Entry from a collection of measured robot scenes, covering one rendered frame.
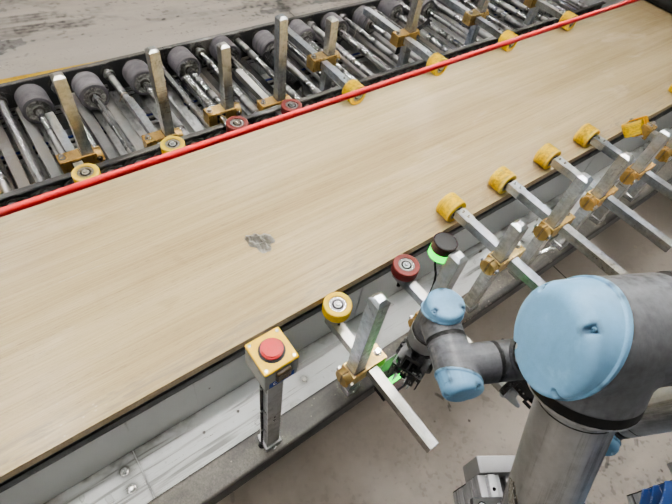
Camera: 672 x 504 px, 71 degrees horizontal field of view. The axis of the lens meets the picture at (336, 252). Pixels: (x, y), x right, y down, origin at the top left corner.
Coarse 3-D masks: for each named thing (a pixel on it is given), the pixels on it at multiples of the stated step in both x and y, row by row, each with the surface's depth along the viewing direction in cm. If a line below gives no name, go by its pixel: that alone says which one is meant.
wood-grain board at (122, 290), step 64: (512, 64) 217; (576, 64) 224; (640, 64) 231; (320, 128) 172; (384, 128) 176; (448, 128) 181; (512, 128) 186; (576, 128) 191; (128, 192) 142; (192, 192) 145; (256, 192) 149; (320, 192) 152; (384, 192) 155; (448, 192) 159; (0, 256) 124; (64, 256) 126; (128, 256) 128; (192, 256) 131; (256, 256) 133; (320, 256) 136; (384, 256) 139; (0, 320) 113; (64, 320) 115; (128, 320) 117; (192, 320) 119; (256, 320) 121; (0, 384) 104; (64, 384) 106; (128, 384) 107; (0, 448) 96
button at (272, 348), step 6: (264, 342) 82; (270, 342) 82; (276, 342) 82; (264, 348) 81; (270, 348) 81; (276, 348) 81; (282, 348) 82; (264, 354) 80; (270, 354) 80; (276, 354) 80
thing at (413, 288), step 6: (402, 282) 140; (408, 282) 139; (414, 282) 139; (408, 288) 139; (414, 288) 138; (420, 288) 138; (414, 294) 138; (420, 294) 137; (426, 294) 137; (420, 300) 136; (420, 306) 138; (492, 384) 125; (498, 384) 123; (504, 384) 123; (498, 390) 124
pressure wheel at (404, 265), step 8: (400, 256) 139; (408, 256) 139; (392, 264) 138; (400, 264) 137; (408, 264) 137; (416, 264) 138; (392, 272) 138; (400, 272) 135; (408, 272) 136; (416, 272) 136; (400, 280) 137; (408, 280) 137
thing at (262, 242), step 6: (258, 234) 136; (264, 234) 138; (246, 240) 136; (252, 240) 136; (258, 240) 136; (264, 240) 136; (270, 240) 137; (252, 246) 135; (258, 246) 135; (264, 246) 135; (270, 246) 136; (264, 252) 134
